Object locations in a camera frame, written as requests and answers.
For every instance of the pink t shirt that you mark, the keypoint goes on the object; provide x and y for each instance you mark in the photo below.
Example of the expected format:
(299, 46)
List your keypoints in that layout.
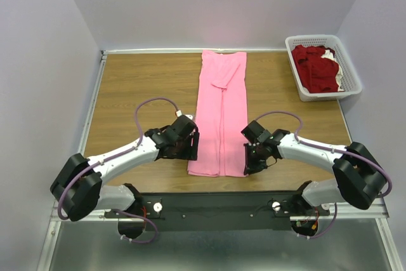
(221, 115)

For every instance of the white plastic basket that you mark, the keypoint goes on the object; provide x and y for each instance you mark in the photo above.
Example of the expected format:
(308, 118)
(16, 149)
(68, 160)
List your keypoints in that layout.
(351, 82)

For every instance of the red t shirt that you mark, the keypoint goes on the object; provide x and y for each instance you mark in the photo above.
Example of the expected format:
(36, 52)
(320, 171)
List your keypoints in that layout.
(316, 73)

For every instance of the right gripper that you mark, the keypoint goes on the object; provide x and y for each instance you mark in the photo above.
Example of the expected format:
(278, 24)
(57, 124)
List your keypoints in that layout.
(250, 166)

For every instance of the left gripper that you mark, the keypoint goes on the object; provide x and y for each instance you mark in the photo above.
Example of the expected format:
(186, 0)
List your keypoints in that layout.
(191, 153)

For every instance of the white cloth in basket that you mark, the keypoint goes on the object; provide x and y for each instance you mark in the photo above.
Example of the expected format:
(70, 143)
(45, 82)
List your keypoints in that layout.
(330, 55)

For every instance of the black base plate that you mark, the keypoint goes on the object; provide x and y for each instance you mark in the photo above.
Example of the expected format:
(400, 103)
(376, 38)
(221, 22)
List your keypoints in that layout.
(217, 211)

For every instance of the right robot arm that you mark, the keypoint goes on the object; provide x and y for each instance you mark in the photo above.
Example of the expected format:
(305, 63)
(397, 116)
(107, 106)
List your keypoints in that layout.
(358, 179)

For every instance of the aluminium frame rail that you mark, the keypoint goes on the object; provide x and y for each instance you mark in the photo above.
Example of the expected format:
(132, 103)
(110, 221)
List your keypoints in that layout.
(344, 211)

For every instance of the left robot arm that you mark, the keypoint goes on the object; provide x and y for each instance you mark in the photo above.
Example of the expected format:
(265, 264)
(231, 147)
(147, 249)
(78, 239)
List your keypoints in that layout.
(81, 185)

